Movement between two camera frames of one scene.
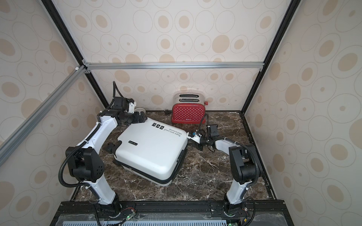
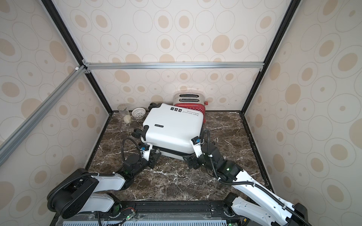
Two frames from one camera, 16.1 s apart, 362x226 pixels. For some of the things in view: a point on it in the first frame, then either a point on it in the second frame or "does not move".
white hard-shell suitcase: x=153 y=150 to x=169 y=130
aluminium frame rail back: x=170 y=65 does not move
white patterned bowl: x=139 y=109 does not move
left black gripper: x=138 y=119 to x=152 y=161
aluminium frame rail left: x=21 y=131 does not move
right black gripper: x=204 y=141 to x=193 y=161
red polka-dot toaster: x=188 y=108 does not move
